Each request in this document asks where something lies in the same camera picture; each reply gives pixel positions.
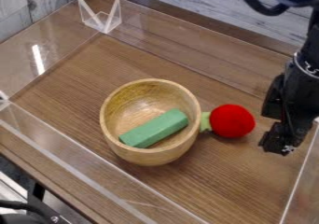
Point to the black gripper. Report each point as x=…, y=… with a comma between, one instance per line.
x=293, y=104

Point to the red plush strawberry toy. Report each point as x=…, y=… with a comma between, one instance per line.
x=230, y=121

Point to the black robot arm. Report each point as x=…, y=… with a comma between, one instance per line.
x=309, y=53

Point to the green rectangular block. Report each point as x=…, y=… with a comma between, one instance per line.
x=154, y=130

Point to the round wooden bowl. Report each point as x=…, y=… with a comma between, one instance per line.
x=131, y=105

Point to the clear acrylic tray wall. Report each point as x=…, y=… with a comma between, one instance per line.
x=59, y=69

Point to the clear acrylic corner bracket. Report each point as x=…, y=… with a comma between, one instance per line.
x=101, y=21

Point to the black table clamp mount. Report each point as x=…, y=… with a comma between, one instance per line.
x=49, y=215

